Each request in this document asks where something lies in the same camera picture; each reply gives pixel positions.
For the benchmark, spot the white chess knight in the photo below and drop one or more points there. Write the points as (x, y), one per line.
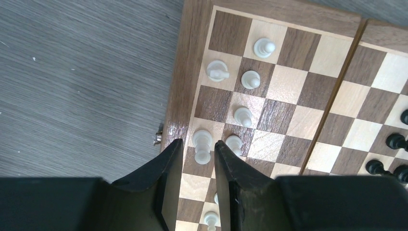
(217, 71)

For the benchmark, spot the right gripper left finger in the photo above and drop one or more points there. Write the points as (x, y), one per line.
(144, 200)

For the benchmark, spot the wooden chess board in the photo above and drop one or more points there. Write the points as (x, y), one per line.
(332, 92)

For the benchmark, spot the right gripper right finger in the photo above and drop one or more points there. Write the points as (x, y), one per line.
(251, 201)

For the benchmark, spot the white chess pawn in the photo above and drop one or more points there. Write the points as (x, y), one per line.
(263, 48)
(250, 80)
(211, 219)

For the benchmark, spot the tall white chess piece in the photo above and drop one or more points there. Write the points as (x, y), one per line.
(202, 139)

